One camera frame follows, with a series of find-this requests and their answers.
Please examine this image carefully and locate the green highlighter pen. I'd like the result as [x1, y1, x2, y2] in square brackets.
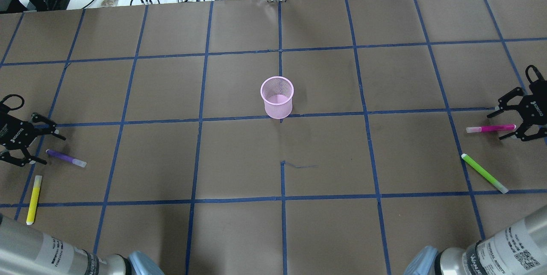
[460, 154, 509, 194]

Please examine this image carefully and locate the purple highlighter pen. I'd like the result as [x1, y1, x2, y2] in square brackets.
[46, 149, 87, 168]

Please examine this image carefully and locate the pink highlighter pen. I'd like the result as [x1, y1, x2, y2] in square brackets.
[465, 124, 517, 134]

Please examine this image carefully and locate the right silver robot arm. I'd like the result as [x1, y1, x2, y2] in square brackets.
[404, 65, 547, 275]

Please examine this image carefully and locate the pink mesh cup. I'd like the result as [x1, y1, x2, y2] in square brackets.
[260, 76, 294, 120]

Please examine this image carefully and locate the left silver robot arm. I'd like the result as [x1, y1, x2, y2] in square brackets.
[0, 94, 163, 275]

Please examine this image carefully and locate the yellow highlighter pen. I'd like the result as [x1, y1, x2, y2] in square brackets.
[26, 175, 43, 225]

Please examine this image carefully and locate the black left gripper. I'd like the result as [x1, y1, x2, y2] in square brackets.
[0, 94, 66, 167]

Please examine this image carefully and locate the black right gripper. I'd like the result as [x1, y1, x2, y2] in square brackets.
[487, 65, 547, 141]

